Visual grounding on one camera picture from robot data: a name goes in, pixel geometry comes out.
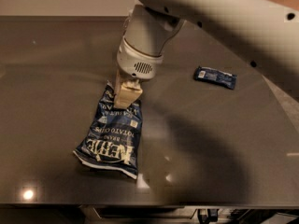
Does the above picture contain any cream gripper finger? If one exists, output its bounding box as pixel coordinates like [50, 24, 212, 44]
[114, 69, 121, 95]
[114, 80, 143, 109]

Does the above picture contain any small blue snack wrapper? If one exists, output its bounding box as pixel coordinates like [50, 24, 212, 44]
[193, 66, 237, 90]

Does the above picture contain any blue kettle chip bag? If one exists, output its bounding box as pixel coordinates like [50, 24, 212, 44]
[73, 82, 143, 179]

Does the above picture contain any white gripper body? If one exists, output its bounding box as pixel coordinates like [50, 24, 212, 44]
[117, 5, 184, 80]

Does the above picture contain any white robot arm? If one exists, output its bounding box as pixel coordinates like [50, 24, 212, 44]
[114, 0, 299, 108]

